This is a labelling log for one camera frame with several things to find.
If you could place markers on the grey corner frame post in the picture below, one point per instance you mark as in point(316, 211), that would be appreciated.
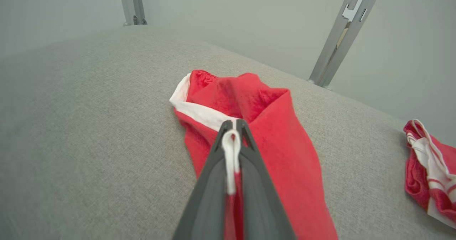
point(132, 1)

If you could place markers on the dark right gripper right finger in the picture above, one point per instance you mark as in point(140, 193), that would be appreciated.
point(263, 204)

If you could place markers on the red shorts white side stripe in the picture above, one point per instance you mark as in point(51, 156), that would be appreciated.
point(285, 143)

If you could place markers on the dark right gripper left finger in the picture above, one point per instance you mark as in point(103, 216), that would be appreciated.
point(206, 204)

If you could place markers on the red basketball jersey white trim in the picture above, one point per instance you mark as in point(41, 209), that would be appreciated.
point(420, 175)

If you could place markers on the grey double partition post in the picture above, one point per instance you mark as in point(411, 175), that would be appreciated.
point(342, 36)

